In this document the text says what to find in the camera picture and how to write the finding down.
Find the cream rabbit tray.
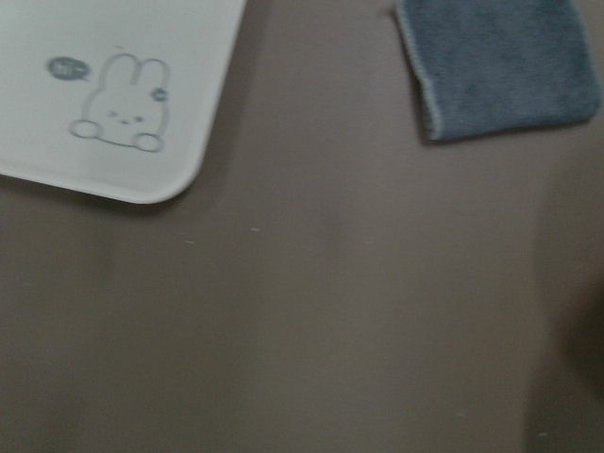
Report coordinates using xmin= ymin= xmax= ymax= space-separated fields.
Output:
xmin=1 ymin=1 xmax=245 ymax=204

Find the grey folded cloth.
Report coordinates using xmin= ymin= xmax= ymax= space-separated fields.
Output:
xmin=395 ymin=1 xmax=601 ymax=141

